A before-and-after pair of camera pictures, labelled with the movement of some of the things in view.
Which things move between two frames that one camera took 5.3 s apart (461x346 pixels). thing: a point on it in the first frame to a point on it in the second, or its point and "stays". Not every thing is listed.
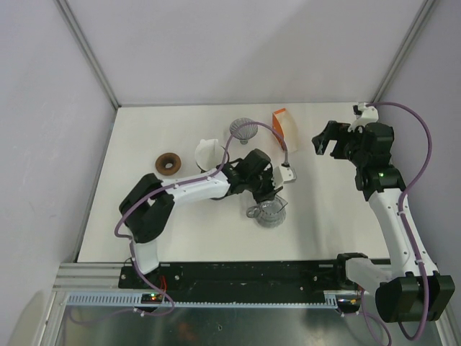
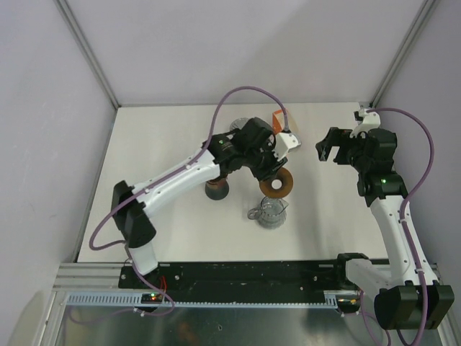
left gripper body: [261, 184] to [261, 161]
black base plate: [313, 277] stays
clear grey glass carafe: [269, 213] stays
